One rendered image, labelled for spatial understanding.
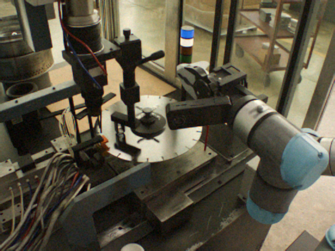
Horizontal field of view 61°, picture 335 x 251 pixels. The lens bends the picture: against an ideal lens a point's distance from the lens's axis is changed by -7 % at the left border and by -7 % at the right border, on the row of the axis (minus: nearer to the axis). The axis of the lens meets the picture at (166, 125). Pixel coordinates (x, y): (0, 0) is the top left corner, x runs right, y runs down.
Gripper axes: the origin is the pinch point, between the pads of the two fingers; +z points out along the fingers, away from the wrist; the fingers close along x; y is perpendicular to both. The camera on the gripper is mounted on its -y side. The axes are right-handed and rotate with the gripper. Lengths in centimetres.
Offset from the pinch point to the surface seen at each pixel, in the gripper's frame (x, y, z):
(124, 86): -7.2, -8.9, 13.2
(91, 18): 13.0, -12.5, 11.5
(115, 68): -49, 10, 94
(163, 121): -25.8, 0.6, 15.0
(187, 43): -14.3, 22.2, 33.5
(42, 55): -20, -24, 79
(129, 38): 4.8, -4.8, 13.1
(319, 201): -139, 95, 2
